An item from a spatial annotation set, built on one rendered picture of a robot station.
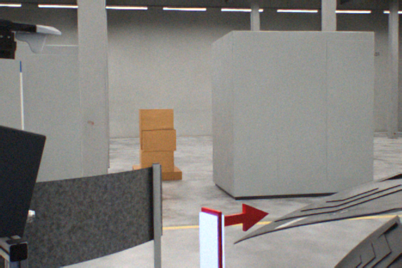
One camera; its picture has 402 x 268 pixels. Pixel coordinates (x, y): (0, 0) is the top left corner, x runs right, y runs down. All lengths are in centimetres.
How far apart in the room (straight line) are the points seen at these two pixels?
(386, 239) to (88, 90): 423
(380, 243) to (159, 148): 798
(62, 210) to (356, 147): 547
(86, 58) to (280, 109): 301
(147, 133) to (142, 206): 599
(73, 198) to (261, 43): 483
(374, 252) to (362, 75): 661
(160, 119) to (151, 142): 42
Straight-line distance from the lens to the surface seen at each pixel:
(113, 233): 260
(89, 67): 487
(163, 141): 869
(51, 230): 242
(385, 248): 79
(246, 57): 679
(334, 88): 718
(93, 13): 493
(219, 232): 42
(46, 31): 116
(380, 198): 56
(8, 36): 117
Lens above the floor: 128
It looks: 3 degrees down
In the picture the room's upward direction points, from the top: 1 degrees counter-clockwise
